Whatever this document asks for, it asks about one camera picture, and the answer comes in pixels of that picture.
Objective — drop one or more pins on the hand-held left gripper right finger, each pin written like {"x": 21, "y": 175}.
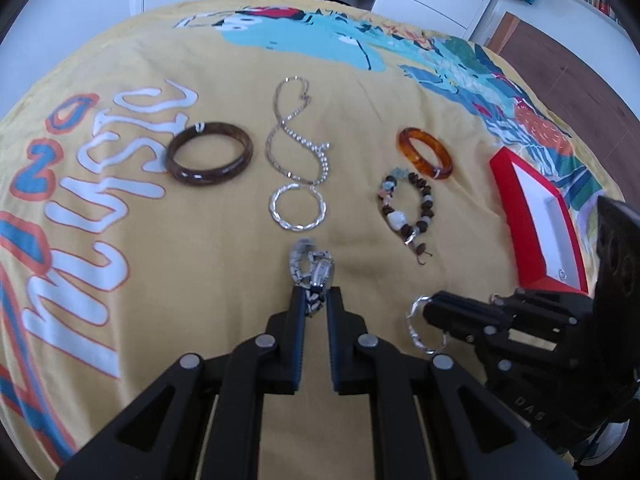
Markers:
{"x": 332, "y": 345}

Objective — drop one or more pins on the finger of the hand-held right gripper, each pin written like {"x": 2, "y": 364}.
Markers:
{"x": 465, "y": 310}
{"x": 510, "y": 350}

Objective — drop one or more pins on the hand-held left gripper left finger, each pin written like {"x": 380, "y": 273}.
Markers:
{"x": 298, "y": 345}

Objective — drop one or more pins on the silver wrist watch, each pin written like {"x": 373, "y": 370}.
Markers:
{"x": 320, "y": 270}

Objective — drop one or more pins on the twisted silver bangle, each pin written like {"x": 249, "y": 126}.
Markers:
{"x": 287, "y": 225}

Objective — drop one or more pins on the red jewelry box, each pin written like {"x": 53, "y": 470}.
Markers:
{"x": 505, "y": 185}

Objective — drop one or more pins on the amber bangle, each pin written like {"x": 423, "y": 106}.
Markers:
{"x": 440, "y": 152}

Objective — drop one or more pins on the dark brown bangle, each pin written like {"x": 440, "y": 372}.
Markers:
{"x": 210, "y": 180}

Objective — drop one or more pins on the yellow printed blanket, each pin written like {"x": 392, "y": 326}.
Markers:
{"x": 225, "y": 260}

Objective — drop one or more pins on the wooden headboard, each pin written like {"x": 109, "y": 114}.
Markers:
{"x": 575, "y": 70}

